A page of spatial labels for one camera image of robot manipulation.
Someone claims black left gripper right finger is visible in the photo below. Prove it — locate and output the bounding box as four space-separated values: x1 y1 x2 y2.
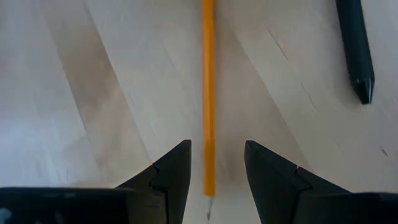
244 139 351 224

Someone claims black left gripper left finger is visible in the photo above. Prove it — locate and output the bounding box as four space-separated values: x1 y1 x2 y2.
115 139 192 224

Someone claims long black pen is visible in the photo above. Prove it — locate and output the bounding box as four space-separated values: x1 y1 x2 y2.
335 0 376 105

